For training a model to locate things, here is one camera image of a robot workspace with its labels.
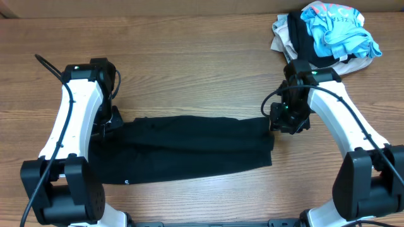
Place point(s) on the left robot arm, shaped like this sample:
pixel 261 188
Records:
pixel 61 187

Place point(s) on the black garment in pile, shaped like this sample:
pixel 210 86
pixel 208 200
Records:
pixel 303 43

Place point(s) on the beige garment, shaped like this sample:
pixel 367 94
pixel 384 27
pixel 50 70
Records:
pixel 282 43

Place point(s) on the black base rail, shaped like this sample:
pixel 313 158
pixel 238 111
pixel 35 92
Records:
pixel 217 224

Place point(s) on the light blue printed shirt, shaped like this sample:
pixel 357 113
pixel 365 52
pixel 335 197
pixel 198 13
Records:
pixel 338 31

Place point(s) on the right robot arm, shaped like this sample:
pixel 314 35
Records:
pixel 369 183

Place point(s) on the black t-shirt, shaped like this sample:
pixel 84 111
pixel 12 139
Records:
pixel 164 149

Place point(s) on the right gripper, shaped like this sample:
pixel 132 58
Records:
pixel 282 125

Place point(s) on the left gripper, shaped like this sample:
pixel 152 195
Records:
pixel 111 121

